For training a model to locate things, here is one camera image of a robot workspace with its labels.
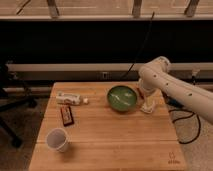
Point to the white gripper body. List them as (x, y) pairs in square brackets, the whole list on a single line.
[(149, 97)]

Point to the green ceramic bowl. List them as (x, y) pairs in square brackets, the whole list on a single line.
[(122, 98)]

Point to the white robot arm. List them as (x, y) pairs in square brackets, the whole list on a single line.
[(154, 75)]

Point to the white crumpled packet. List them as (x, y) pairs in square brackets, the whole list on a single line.
[(148, 109)]

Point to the red marker pen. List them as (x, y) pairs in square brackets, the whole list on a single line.
[(140, 92)]

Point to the brown chocolate bar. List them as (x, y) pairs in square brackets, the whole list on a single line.
[(66, 114)]

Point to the white tube with cap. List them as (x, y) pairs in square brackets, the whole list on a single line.
[(70, 99)]

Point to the white plastic cup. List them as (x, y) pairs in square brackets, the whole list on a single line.
[(57, 140)]

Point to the white baseboard heater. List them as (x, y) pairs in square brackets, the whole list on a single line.
[(103, 71)]

